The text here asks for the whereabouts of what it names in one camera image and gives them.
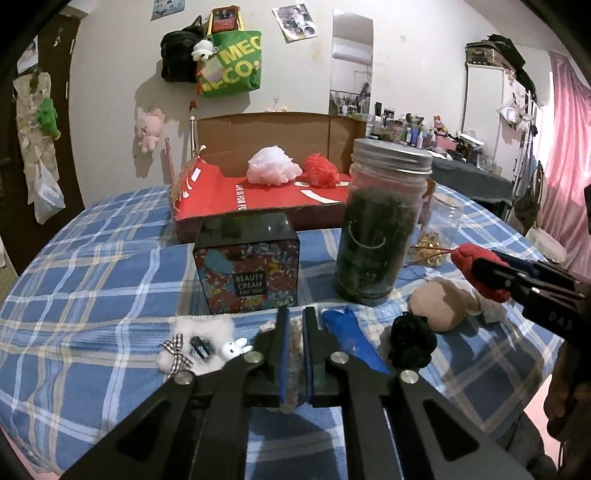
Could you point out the white bunny charm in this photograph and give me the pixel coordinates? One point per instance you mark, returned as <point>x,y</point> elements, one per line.
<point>231,350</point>

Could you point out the red cardboard box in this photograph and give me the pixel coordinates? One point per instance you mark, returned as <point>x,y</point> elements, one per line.
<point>258,198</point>

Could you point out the clear plastic bag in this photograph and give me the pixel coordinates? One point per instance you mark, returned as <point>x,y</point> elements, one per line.
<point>46,196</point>

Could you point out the dark suitcase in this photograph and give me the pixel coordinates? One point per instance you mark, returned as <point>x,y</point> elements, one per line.
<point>482,51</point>

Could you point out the beige hanging organizer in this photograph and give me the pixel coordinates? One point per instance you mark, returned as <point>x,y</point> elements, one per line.
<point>27,138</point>

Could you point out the checked ribbon bow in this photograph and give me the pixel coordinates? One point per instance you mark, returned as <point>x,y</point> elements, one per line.
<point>173,355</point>

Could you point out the black floral gift box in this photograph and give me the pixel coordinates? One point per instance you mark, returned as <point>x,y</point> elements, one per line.
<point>244,277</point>

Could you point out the small black clip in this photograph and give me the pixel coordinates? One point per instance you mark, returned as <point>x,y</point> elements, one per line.
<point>199,347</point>

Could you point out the pink plush pig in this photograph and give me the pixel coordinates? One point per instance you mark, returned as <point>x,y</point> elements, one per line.
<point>148,129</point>

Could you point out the pink curtain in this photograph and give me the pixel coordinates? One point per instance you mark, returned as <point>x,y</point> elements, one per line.
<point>565,161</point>

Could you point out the coral mesh bath pouf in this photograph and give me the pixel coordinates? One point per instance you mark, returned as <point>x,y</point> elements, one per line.
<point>324,171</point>

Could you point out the beige round plush toy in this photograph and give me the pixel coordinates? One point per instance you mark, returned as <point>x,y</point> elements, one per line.
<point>436,307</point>

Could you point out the black backpack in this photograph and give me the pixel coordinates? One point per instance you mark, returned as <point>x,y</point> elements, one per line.
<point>178,55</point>

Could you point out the person's dark clothing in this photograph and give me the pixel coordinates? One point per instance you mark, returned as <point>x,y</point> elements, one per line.
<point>528,447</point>

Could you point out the white pole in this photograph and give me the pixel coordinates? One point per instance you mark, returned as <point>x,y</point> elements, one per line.
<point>192,129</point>

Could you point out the black pompom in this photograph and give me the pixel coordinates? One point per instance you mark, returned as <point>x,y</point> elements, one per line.
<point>411,341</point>

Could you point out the group of cosmetic bottles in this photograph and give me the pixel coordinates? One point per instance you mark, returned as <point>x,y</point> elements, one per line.
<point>415,131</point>

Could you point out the white cabinet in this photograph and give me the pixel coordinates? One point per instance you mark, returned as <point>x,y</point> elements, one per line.
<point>482,110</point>

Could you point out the blue soft cloth item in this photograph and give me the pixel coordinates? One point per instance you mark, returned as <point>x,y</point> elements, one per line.
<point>351,337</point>

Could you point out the glass jar with metal lid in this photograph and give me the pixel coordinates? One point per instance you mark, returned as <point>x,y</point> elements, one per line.
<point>369,240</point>

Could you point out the wall mirror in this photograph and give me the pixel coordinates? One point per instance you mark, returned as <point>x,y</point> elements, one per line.
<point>351,60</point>

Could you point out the green tote bag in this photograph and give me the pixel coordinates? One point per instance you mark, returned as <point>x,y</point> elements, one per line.
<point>231,64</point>

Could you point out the red knitted soft item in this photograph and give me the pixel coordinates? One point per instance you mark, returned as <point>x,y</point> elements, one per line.
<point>466,257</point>

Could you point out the beige fluffy scrunchie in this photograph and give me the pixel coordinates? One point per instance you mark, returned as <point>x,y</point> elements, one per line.
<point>296,339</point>

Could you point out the dark wooden door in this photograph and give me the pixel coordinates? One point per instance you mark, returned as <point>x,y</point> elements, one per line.
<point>9,161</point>

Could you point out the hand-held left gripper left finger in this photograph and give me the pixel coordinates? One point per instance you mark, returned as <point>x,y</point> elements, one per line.
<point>282,355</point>

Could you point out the gold metal trinkets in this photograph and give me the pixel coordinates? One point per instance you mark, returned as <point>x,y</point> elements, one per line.
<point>427,251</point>

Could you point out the pink stick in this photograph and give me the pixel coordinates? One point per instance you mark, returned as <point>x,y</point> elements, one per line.
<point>169,161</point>

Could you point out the photo wall poster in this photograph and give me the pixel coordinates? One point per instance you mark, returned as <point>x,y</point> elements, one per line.
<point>295,22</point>

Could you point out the white fluffy pad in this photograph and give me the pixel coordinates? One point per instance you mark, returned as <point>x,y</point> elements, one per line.
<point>205,326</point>

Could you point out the blue wall poster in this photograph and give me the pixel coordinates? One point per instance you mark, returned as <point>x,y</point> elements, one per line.
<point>167,9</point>

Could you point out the green plush toy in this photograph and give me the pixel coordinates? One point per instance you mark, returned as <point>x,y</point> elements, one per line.
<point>47,117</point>

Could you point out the white mesh bath pouf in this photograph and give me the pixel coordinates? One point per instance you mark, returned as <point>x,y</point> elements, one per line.
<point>272,166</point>

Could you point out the person's right hand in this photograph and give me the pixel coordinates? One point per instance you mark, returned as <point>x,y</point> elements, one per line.
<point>570,392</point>

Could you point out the dark grey covered table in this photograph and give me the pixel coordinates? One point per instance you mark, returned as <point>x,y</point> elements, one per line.
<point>471,177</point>

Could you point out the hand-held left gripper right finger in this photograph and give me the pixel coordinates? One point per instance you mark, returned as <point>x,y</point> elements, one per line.
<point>308,357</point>

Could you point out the empty glass jar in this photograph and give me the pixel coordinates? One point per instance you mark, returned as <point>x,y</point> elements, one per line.
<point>444,216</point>

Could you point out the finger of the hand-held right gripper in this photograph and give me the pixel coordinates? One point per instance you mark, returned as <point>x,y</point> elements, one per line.
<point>531,265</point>
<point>496,274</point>

